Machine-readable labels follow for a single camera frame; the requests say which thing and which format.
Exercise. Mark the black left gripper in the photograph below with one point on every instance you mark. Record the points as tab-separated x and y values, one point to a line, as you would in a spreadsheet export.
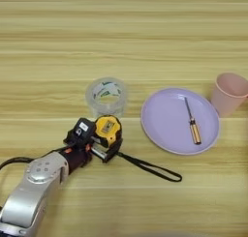
79	154

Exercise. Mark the clear glass cup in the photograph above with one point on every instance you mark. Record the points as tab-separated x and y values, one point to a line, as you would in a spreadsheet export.
92	102

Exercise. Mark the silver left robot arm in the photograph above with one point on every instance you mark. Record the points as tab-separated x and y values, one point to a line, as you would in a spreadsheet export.
29	195

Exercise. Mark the black box with white label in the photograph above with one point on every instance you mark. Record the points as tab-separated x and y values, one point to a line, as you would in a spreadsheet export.
83	127

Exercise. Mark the lilac round plate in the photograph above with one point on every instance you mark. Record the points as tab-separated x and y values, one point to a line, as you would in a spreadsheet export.
168	118

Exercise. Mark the pink plastic cup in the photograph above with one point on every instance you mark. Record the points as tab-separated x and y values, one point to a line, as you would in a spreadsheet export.
226	102

